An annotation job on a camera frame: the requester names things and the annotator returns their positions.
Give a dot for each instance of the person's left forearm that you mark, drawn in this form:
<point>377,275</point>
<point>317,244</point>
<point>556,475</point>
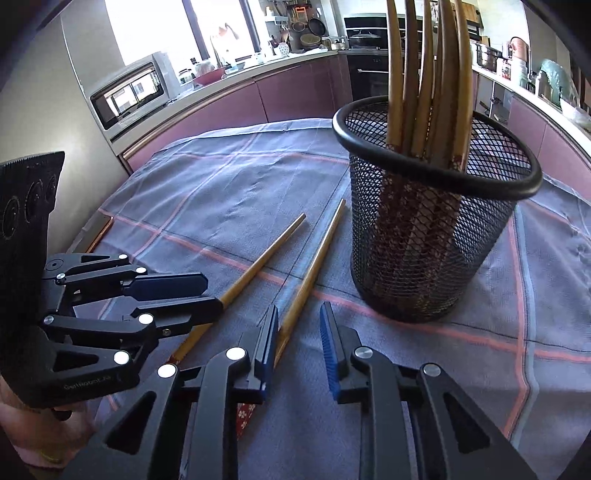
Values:
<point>23,429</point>

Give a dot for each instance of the black mesh utensil holder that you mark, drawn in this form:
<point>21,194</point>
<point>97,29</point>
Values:
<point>461,277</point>

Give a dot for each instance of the kitchen window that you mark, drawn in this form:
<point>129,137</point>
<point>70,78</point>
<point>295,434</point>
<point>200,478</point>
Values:
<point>152,32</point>

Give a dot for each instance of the pink kitchen cabinets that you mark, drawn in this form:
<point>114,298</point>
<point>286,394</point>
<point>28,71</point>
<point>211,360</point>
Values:
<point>563,138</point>
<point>286,97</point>

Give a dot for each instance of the wall rack with cutting boards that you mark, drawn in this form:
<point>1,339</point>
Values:
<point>471,11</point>

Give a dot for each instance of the copper coloured kettle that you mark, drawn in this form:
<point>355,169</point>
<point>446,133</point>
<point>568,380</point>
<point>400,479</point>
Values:
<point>519,48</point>

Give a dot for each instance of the hanging black frying pan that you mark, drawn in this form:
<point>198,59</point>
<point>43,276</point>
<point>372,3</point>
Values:
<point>316,25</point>

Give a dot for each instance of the black pot with glass lid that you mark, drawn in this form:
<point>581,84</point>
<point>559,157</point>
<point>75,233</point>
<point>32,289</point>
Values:
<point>364,39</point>

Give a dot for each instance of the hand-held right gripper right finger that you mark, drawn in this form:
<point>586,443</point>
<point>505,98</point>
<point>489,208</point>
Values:
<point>330,355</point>

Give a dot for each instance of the silver toaster oven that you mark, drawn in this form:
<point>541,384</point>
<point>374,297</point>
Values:
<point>124,94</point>

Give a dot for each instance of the green glass container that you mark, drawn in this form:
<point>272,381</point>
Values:
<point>554,78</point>

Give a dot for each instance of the blue plaid tablecloth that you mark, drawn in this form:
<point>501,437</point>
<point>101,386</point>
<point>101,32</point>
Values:
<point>231,194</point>

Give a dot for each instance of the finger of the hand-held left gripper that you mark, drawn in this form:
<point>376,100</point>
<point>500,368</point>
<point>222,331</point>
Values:
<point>171,284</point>
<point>194,311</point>

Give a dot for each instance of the black range hood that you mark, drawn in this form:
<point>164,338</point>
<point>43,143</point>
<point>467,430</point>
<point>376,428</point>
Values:
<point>364,22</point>

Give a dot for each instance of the white polka dot mug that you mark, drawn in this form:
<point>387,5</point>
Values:
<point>282,47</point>

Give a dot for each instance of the black built-in oven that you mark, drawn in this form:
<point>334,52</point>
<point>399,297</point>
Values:
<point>369,78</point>

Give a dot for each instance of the copper coloured bar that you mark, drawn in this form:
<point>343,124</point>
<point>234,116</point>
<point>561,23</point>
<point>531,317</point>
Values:
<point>99,234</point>

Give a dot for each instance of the stainless steel pot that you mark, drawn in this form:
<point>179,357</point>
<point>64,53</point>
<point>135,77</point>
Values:
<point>487,55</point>

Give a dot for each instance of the brown bowl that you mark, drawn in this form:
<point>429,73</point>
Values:
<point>310,40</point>

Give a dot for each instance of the red bowl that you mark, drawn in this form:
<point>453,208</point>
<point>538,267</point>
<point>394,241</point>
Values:
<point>207,76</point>

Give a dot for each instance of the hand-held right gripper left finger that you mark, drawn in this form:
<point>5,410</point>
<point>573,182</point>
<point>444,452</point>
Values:
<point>270,360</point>

